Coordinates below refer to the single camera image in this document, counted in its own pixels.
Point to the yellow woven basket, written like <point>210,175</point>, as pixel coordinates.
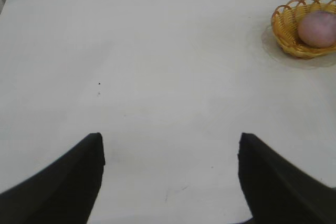
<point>284,27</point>

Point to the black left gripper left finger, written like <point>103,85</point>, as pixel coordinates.
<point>57,192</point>

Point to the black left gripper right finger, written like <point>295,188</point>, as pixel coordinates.
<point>278,192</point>

